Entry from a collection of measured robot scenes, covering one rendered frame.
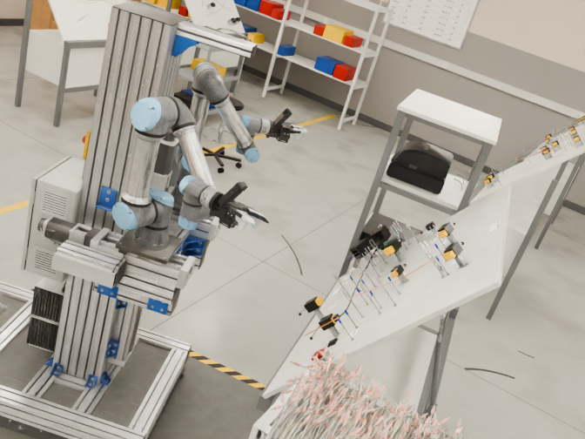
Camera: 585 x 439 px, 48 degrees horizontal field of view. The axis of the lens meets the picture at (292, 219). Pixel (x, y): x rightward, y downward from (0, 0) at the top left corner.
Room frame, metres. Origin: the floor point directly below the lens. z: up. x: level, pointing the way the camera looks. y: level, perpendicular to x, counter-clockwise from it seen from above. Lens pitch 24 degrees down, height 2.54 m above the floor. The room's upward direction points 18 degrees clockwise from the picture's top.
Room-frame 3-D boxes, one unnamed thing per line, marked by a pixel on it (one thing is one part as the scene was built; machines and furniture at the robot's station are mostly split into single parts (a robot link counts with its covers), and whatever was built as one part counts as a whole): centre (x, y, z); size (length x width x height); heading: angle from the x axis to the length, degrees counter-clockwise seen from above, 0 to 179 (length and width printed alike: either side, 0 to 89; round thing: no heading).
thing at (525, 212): (5.61, -1.83, 0.83); 1.18 x 0.72 x 1.65; 159
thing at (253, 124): (3.18, 0.35, 1.56); 0.11 x 0.08 x 0.09; 114
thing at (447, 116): (3.52, -0.64, 0.93); 0.61 x 0.50 x 1.85; 168
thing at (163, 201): (2.45, 0.55, 1.33); 0.13 x 0.12 x 0.14; 153
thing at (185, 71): (7.84, 1.50, 0.54); 0.99 x 0.50 x 1.08; 161
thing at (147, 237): (2.45, 0.54, 1.21); 0.15 x 0.15 x 0.10
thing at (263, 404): (2.65, -0.24, 0.83); 1.18 x 0.05 x 0.06; 168
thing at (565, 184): (7.61, -2.72, 0.83); 1.18 x 0.72 x 1.65; 157
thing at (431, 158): (3.43, -0.56, 1.56); 0.30 x 0.23 x 0.19; 79
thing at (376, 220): (3.47, -0.57, 1.09); 0.35 x 0.33 x 0.07; 168
